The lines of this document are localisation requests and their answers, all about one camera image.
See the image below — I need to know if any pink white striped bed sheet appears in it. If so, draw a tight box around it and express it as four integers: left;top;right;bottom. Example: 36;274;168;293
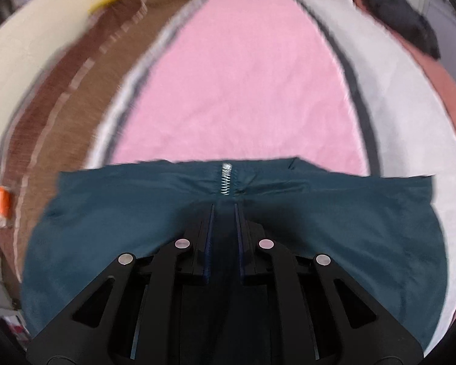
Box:
84;0;456;352

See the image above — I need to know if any salmon pink blanket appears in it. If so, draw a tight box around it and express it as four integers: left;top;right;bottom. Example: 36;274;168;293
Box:
346;0;456;126

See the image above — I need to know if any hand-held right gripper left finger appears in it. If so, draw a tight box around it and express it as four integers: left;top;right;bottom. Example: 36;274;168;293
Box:
26;203;216;365

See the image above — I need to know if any orange and white packet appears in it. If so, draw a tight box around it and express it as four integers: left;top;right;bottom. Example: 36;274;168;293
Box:
0;186;16;229

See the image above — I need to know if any teal quilted puffer jacket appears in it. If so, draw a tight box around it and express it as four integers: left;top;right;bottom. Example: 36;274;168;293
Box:
21;156;450;362

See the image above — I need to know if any cream bed headboard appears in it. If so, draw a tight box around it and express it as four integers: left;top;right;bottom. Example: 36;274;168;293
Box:
0;0;137;202

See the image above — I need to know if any black puffer jacket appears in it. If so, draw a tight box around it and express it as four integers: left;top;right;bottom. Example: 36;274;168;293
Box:
350;0;442;61

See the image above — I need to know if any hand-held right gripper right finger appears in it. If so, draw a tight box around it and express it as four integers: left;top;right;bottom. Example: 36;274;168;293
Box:
233;203;425;365

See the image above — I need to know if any brown quilted blanket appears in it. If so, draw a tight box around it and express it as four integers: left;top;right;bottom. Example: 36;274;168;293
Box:
0;0;200;287

